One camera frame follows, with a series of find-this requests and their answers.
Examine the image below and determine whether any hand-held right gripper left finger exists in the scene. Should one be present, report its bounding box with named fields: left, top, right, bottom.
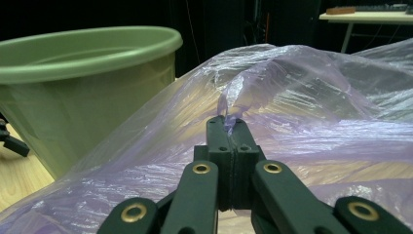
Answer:
left=193, top=115, right=236, bottom=212

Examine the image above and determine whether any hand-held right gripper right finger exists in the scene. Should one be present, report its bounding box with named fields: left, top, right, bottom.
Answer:
left=231, top=117, right=267, bottom=211

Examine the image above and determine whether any green plastic bin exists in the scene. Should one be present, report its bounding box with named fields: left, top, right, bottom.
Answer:
left=0, top=25, right=184, bottom=180

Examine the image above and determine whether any purple translucent plastic bag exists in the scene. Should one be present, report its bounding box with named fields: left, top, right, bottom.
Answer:
left=0, top=38, right=413, bottom=234

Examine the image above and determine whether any brown flat block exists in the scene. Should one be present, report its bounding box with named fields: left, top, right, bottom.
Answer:
left=325, top=6, right=357, bottom=16

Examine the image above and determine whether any white metal stand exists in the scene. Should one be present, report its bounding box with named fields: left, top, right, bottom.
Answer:
left=319, top=11, right=413, bottom=55

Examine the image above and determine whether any dark keyboard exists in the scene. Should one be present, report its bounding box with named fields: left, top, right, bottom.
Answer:
left=355, top=3, right=411, bottom=13

